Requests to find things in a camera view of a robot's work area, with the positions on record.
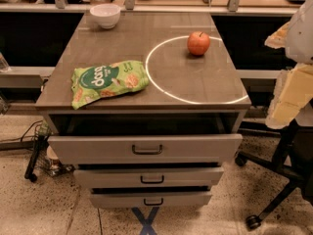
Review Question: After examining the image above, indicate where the red apple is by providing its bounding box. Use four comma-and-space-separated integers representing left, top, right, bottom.
187, 31, 210, 56

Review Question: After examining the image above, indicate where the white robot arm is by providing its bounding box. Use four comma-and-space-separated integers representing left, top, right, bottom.
265, 0, 313, 129

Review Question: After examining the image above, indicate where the black office chair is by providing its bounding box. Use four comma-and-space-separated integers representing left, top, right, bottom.
235, 120, 313, 231

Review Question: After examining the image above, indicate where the grey top drawer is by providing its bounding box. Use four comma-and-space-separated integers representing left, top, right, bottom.
49, 134, 243, 165

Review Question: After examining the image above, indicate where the black floor cable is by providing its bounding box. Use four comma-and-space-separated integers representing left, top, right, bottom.
0, 119, 44, 144

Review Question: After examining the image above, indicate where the grey bottom drawer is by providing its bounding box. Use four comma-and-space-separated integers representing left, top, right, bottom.
90, 191, 211, 209

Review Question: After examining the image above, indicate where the white bowl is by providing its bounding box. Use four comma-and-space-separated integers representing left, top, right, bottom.
90, 4, 120, 29

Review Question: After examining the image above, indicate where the grey middle drawer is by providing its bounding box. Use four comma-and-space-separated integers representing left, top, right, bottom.
74, 166, 224, 188

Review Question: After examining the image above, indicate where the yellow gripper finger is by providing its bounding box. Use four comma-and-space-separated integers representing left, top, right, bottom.
264, 23, 290, 49
265, 64, 313, 129

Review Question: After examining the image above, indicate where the grey drawer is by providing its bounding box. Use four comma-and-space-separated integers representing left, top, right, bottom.
74, 166, 224, 188
49, 134, 243, 165
90, 191, 211, 209

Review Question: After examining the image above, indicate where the grey drawer cabinet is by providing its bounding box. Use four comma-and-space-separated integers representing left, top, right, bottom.
37, 13, 250, 204

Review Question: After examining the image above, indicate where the blue tape cross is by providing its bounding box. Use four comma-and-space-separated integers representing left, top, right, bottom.
132, 207, 158, 235

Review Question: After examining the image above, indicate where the black wire basket cart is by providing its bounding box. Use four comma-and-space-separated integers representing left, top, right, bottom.
24, 121, 73, 182

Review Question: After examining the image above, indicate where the green snack bag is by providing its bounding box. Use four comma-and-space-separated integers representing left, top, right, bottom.
71, 60, 149, 110

